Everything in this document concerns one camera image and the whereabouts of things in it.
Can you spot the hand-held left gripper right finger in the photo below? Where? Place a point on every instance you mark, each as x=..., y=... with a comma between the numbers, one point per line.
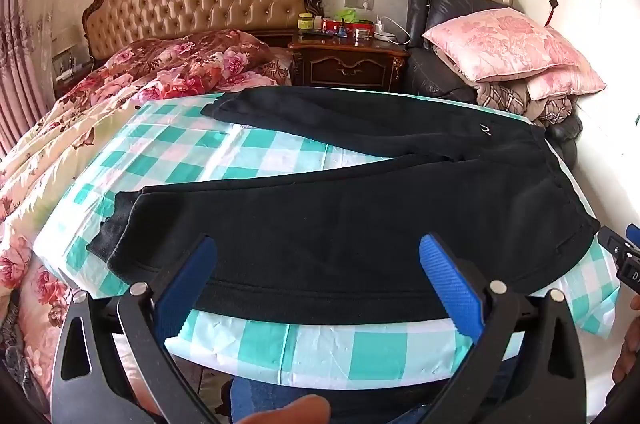
x=450, y=284

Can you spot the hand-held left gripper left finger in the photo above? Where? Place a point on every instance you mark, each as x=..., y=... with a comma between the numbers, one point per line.
x=192, y=279

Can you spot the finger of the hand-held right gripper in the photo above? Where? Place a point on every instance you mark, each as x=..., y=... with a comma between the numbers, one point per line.
x=612, y=244

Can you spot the black pants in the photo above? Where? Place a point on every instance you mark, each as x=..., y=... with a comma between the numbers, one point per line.
x=350, y=229

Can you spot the person's right hand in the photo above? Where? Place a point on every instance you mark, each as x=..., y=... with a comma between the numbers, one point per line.
x=630, y=361

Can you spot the person's left hand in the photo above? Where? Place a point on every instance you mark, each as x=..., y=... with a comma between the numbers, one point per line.
x=285, y=411

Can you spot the teal white checked cloth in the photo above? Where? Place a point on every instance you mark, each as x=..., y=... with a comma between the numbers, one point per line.
x=200, y=153

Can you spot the small pink floral pillow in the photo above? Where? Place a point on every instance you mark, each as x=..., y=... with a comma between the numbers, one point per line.
x=565, y=81

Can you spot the floral quilt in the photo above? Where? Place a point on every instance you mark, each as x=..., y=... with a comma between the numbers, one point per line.
x=75, y=128

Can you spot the black leather armchair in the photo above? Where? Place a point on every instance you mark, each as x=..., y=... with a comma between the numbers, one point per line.
x=425, y=73

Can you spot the large pink floral pillow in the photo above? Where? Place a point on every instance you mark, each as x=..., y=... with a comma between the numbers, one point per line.
x=500, y=38

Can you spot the dark wooden nightstand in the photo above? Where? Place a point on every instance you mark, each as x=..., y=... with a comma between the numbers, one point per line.
x=350, y=63

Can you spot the red tassel ornament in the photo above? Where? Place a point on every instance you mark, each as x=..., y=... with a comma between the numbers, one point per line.
x=551, y=6

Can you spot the pink curtain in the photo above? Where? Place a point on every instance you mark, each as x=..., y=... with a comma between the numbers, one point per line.
x=20, y=78

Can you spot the round metal tin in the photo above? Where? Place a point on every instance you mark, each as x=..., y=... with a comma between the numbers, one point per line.
x=362, y=33

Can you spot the red box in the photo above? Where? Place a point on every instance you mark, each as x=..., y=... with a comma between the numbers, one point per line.
x=357, y=26

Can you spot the yellow jar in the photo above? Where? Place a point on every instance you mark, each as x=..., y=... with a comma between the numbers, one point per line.
x=305, y=22

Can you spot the green cloth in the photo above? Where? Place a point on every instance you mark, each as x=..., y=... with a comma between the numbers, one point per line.
x=350, y=14

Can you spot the wall socket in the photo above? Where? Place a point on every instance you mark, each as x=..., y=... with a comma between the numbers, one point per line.
x=357, y=2

